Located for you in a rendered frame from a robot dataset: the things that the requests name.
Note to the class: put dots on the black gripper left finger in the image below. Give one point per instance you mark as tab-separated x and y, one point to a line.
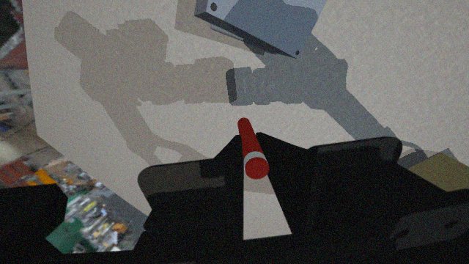
221	176

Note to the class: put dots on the blue-grey sloped panel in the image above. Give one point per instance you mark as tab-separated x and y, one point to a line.
276	26

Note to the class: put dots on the red cylinder with grey band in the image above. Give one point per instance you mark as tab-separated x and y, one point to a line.
255	162

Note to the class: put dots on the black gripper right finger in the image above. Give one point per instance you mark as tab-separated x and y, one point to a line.
296	173

